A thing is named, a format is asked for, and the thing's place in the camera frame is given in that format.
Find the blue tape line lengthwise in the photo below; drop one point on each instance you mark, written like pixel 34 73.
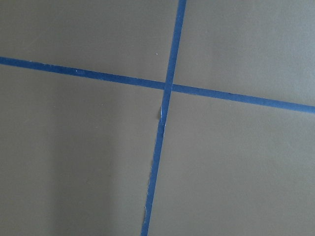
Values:
pixel 163 115

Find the blue tape line crosswise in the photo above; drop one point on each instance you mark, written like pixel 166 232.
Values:
pixel 156 85

